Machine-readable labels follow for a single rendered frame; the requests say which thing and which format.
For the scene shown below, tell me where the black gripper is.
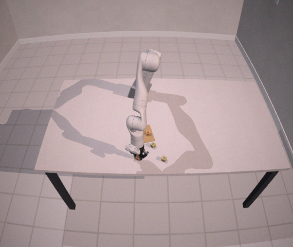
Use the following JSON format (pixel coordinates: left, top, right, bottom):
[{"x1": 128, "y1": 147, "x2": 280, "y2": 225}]
[{"x1": 130, "y1": 145, "x2": 149, "y2": 161}]

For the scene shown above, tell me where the brown square mat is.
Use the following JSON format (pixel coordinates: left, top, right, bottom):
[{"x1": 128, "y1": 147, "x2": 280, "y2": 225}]
[{"x1": 143, "y1": 125, "x2": 155, "y2": 143}]

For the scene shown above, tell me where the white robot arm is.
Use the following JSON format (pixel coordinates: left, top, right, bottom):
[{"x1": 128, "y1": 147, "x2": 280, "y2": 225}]
[{"x1": 125, "y1": 49, "x2": 162, "y2": 155}]

